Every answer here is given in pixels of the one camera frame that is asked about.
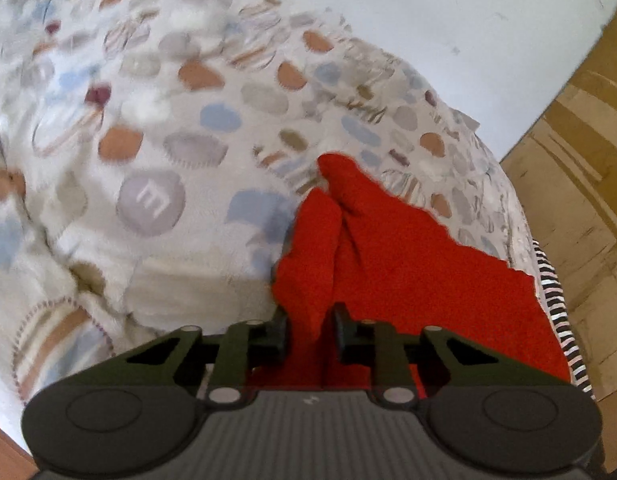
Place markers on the wooden wardrobe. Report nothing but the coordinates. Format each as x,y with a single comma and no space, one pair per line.
588,160

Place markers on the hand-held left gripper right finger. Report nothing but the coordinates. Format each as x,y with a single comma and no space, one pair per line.
339,335

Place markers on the black white striped bed sheet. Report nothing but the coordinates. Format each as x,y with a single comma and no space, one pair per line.
558,310

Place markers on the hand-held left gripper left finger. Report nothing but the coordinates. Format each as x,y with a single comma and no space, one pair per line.
281,336

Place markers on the red small sweater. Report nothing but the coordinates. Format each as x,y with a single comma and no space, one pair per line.
388,260

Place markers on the spotted fleece blanket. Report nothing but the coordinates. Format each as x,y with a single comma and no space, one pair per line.
138,110

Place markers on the brown wooden bed edge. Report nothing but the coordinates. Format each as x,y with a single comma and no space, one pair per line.
6,452

